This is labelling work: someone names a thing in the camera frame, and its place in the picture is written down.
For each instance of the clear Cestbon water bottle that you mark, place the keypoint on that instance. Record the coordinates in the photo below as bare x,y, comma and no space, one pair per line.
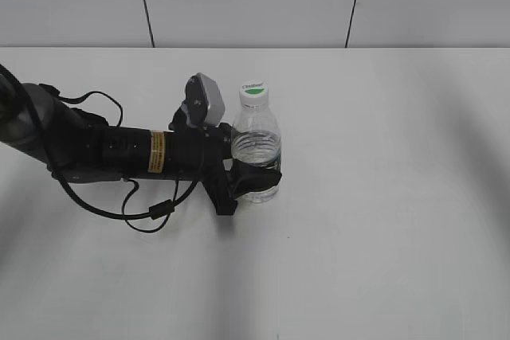
256,137

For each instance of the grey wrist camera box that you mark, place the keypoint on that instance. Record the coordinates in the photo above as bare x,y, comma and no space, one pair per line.
203,101

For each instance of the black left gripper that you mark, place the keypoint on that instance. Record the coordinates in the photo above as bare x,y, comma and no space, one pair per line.
197,154

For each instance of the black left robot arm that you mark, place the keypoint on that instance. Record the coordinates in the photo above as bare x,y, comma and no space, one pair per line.
80,147

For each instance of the white green bottle cap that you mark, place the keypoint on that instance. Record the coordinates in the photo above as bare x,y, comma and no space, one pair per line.
254,94

